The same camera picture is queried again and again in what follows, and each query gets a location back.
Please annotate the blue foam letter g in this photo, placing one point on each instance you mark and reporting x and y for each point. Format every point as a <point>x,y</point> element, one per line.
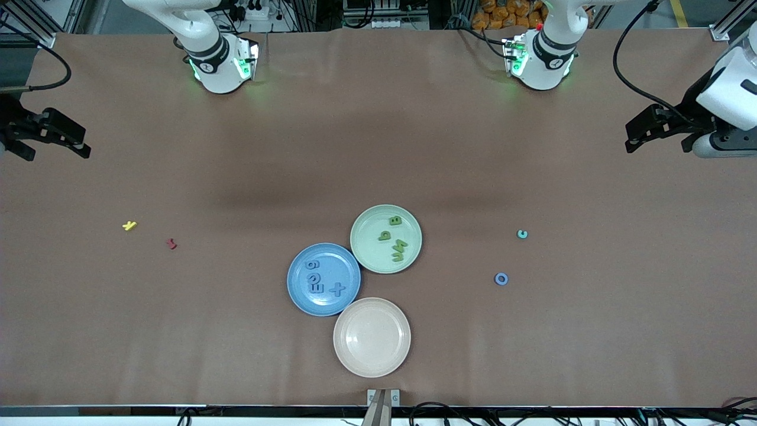
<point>307,265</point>
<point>309,278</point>

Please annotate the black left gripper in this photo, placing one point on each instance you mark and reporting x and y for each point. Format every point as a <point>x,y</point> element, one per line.
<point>691,122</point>

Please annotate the metal table edge bracket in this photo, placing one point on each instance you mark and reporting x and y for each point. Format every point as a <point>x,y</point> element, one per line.
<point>372,395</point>

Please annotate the green plate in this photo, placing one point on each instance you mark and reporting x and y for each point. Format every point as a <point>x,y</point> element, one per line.
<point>369,254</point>

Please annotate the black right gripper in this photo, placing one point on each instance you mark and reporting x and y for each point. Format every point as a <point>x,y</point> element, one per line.
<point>9,121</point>

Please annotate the orange bags pile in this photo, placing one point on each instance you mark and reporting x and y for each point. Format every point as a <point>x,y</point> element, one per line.
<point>508,15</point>

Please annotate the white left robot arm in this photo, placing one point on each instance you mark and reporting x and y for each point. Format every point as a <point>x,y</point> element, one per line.
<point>547,59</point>

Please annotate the small green foam letter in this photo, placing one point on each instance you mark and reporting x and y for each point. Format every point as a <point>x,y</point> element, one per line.
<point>396,256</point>

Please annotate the blue foam letter O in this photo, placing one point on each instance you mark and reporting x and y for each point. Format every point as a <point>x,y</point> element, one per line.
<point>497,278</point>

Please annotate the white power strip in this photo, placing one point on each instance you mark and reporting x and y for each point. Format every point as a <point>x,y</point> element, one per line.
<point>254,12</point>
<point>387,23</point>

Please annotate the beige plate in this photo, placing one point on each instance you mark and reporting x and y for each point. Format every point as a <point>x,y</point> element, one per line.
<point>371,337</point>

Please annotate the blue plate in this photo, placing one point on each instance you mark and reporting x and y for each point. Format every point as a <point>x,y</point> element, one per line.
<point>346,266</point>

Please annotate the blue foam letter X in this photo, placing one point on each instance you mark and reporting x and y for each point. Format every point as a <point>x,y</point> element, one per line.
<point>337,289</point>

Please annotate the aluminium frame profile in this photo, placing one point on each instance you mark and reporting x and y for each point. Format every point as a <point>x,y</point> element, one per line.
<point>35,40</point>
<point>727,26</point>

